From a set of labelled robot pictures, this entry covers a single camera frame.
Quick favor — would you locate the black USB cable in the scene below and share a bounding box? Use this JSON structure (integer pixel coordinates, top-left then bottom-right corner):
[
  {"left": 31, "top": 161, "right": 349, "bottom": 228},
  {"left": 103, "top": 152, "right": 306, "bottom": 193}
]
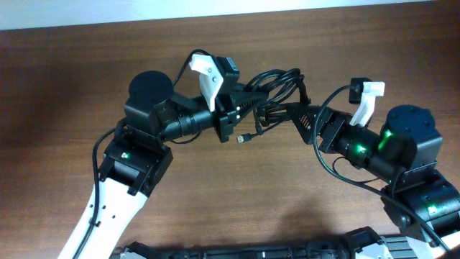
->
[
  {"left": 236, "top": 68, "right": 312, "bottom": 145},
  {"left": 251, "top": 71, "right": 306, "bottom": 137}
]

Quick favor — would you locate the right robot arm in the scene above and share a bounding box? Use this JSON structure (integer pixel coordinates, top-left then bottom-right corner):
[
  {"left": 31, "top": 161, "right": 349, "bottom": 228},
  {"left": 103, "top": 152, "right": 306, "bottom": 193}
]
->
[{"left": 287, "top": 104, "right": 459, "bottom": 258}]

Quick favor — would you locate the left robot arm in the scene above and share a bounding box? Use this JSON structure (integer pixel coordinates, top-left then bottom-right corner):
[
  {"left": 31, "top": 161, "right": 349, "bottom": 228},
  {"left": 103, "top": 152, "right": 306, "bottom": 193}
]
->
[{"left": 59, "top": 71, "right": 267, "bottom": 258}]

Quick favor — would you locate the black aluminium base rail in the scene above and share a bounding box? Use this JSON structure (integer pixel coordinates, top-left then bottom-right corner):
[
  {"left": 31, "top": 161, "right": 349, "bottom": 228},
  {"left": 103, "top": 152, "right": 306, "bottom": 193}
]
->
[{"left": 111, "top": 227, "right": 417, "bottom": 259}]

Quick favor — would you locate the right camera cable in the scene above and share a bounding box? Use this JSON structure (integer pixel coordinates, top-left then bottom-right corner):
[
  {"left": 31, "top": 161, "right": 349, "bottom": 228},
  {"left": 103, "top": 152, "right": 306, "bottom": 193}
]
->
[{"left": 311, "top": 84, "right": 451, "bottom": 253}]

